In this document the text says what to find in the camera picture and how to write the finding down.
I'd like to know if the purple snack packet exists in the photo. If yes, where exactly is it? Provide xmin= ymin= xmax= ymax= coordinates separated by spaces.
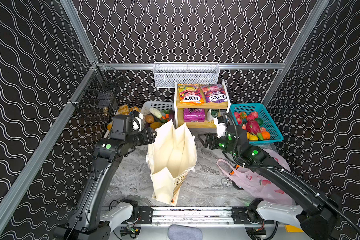
xmin=183 ymin=109 xmax=206 ymax=123

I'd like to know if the green drink can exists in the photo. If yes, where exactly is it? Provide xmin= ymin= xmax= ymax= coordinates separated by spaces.
xmin=206 ymin=109 xmax=220 ymax=122

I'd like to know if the cream canvas tote bag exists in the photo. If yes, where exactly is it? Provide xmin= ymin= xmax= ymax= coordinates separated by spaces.
xmin=146 ymin=121 xmax=197 ymax=207

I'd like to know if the orange Fox's candy bag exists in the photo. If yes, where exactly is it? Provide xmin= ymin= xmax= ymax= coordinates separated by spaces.
xmin=178 ymin=84 xmax=205 ymax=105

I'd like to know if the pink plastic grocery bag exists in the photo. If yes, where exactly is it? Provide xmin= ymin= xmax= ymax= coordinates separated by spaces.
xmin=217 ymin=159 xmax=294 ymax=206

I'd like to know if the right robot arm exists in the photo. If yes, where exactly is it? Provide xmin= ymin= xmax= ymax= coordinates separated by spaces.
xmin=198 ymin=125 xmax=360 ymax=240

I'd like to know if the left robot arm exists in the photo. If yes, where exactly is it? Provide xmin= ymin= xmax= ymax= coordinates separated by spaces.
xmin=54 ymin=115 xmax=157 ymax=240

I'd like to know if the yellow orange vegetable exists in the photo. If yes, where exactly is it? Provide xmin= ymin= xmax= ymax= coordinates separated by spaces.
xmin=150 ymin=122 xmax=163 ymax=130

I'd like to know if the brown potato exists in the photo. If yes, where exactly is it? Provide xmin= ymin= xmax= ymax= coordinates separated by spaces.
xmin=145 ymin=114 xmax=155 ymax=124

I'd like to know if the wooden two-tier shelf rack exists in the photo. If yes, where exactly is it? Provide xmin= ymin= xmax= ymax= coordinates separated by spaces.
xmin=174 ymin=81 xmax=231 ymax=129

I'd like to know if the white plastic vegetable basket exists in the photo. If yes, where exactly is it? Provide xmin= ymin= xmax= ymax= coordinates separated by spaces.
xmin=141 ymin=101 xmax=176 ymax=129

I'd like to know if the orange box cutter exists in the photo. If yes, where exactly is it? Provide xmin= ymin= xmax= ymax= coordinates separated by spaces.
xmin=229 ymin=165 xmax=240 ymax=176

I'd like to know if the pink dragon fruit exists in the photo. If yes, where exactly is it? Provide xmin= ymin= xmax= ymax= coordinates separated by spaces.
xmin=246 ymin=120 xmax=264 ymax=140

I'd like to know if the purple Fox's candy bag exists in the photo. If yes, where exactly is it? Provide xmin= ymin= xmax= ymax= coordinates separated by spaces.
xmin=201 ymin=84 xmax=228 ymax=104

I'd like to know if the orange fruit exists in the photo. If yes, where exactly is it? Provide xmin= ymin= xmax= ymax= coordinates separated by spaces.
xmin=261 ymin=131 xmax=271 ymax=141

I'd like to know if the teal plastic fruit basket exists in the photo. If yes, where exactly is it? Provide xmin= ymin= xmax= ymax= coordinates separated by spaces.
xmin=230 ymin=103 xmax=284 ymax=146

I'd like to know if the grey cloth pad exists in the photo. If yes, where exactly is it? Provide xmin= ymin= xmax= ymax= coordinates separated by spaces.
xmin=168 ymin=225 xmax=203 ymax=240

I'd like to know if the yellow tag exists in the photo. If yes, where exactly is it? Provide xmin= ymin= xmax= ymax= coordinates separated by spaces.
xmin=285 ymin=225 xmax=304 ymax=233

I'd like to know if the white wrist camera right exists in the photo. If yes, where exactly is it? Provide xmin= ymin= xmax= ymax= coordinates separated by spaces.
xmin=214 ymin=116 xmax=226 ymax=138

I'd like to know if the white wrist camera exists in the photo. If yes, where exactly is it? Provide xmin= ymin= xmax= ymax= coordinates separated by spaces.
xmin=214 ymin=116 xmax=226 ymax=138
xmin=129 ymin=110 xmax=143 ymax=132

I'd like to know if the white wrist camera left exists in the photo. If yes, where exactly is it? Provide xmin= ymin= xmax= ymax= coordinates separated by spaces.
xmin=129 ymin=110 xmax=143 ymax=132

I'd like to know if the black wire wall basket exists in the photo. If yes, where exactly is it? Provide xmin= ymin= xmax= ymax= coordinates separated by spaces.
xmin=73 ymin=63 xmax=125 ymax=123

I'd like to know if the white wire wall basket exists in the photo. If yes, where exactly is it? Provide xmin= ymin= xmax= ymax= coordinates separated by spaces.
xmin=153 ymin=62 xmax=220 ymax=88

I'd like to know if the metal base rail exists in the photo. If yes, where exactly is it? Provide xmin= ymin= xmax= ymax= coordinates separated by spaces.
xmin=135 ymin=207 xmax=274 ymax=227

